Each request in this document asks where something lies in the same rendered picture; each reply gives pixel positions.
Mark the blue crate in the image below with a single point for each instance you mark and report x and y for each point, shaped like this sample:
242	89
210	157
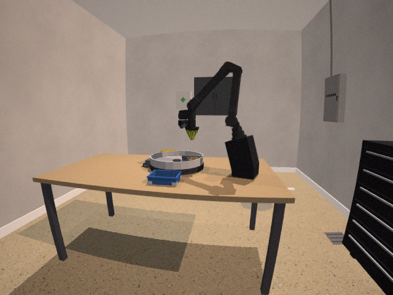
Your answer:
153	177

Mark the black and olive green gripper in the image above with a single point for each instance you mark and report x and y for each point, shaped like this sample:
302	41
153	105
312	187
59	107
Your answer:
191	130

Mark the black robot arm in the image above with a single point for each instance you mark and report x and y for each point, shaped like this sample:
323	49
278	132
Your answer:
231	120

